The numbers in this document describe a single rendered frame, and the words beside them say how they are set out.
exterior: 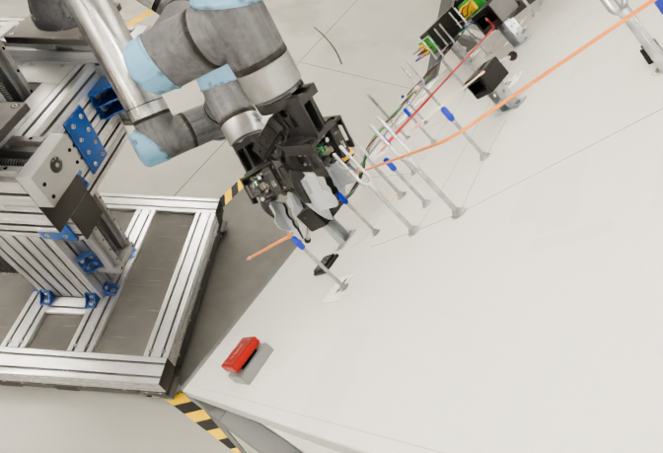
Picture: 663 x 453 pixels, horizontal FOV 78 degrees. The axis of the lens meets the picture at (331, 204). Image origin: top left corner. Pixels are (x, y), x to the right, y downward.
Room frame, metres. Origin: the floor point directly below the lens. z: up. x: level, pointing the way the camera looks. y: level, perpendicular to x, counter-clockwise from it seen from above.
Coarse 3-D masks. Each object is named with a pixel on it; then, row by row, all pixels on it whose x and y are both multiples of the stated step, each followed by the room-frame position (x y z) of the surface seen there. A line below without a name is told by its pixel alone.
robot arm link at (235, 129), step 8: (248, 112) 0.62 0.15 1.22; (256, 112) 0.63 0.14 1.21; (232, 120) 0.60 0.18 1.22; (240, 120) 0.60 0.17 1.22; (248, 120) 0.60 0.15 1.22; (256, 120) 0.61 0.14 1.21; (224, 128) 0.60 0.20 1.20; (232, 128) 0.59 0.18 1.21; (240, 128) 0.58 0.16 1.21; (248, 128) 0.59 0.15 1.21; (256, 128) 0.59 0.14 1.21; (232, 136) 0.58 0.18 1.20; (240, 136) 0.57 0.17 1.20; (232, 144) 0.58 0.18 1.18
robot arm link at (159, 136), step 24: (72, 0) 0.72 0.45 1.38; (96, 0) 0.73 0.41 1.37; (96, 24) 0.70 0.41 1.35; (120, 24) 0.73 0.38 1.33; (96, 48) 0.69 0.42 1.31; (120, 48) 0.69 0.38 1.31; (120, 72) 0.66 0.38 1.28; (120, 96) 0.65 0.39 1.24; (144, 96) 0.65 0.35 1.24; (144, 120) 0.62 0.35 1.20; (168, 120) 0.64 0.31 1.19; (144, 144) 0.58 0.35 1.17; (168, 144) 0.60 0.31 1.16; (192, 144) 0.63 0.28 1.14
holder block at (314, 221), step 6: (306, 204) 0.47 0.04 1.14; (306, 210) 0.43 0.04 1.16; (312, 210) 0.42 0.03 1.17; (300, 216) 0.44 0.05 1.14; (306, 216) 0.43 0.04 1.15; (312, 216) 0.42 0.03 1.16; (318, 216) 0.42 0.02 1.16; (306, 222) 0.43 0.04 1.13; (312, 222) 0.43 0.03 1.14; (318, 222) 0.42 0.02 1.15; (324, 222) 0.41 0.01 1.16; (312, 228) 0.43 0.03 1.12; (318, 228) 0.42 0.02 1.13
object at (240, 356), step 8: (240, 344) 0.23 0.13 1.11; (248, 344) 0.22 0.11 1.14; (256, 344) 0.22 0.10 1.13; (232, 352) 0.22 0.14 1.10; (240, 352) 0.21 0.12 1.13; (248, 352) 0.21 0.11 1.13; (232, 360) 0.20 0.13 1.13; (240, 360) 0.20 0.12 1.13; (248, 360) 0.20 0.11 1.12; (224, 368) 0.20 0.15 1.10; (232, 368) 0.19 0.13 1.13; (240, 368) 0.19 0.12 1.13
